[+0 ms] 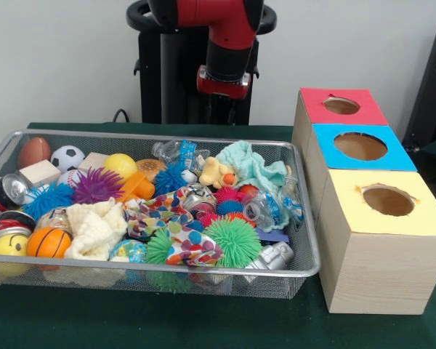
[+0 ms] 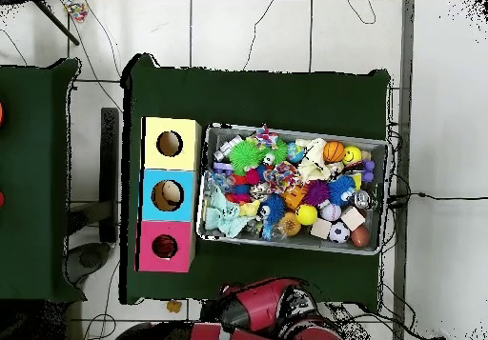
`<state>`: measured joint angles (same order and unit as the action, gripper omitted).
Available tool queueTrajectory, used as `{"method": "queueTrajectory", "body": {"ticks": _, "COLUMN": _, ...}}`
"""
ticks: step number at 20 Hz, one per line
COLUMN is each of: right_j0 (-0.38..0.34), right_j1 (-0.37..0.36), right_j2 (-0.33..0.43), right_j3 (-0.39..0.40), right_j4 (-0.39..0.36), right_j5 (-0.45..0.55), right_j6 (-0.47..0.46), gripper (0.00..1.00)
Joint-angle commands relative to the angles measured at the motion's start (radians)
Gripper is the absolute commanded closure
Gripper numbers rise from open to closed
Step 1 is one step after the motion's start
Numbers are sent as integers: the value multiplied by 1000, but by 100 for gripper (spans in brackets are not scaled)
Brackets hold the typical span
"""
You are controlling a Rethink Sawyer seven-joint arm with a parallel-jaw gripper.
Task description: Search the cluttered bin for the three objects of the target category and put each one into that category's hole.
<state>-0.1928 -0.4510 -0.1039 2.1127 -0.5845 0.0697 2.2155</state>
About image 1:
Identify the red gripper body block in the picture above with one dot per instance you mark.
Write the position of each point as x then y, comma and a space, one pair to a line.
221, 89

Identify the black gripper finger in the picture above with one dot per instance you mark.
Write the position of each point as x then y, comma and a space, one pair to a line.
209, 109
232, 111

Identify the yellow duck plush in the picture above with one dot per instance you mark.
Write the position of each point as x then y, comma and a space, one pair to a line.
216, 173

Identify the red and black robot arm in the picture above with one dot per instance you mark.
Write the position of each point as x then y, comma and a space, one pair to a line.
232, 25

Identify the wooden box with three holes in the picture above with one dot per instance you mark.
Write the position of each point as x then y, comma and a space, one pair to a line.
381, 269

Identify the plain yellow ball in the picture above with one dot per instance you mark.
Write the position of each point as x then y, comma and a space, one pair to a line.
120, 167

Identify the large green spiky ball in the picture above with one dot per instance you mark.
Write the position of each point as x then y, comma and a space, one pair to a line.
232, 240

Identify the purple spiky ball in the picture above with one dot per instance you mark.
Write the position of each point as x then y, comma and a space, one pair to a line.
96, 186

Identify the black and white soccer ball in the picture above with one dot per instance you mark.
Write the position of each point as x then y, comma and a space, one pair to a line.
67, 159

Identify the cream knitted cloth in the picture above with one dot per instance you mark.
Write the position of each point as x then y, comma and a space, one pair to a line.
94, 229

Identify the brown football toy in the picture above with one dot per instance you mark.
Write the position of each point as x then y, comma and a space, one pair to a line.
34, 152

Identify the black upright panel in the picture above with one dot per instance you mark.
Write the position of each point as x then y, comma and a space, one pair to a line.
430, 91

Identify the orange basketball toy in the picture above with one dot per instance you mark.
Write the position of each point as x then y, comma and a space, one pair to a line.
49, 242

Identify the yellow smiley face ball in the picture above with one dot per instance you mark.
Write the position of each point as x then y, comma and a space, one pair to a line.
9, 246

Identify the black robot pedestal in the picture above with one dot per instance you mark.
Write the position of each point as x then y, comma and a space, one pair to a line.
178, 80

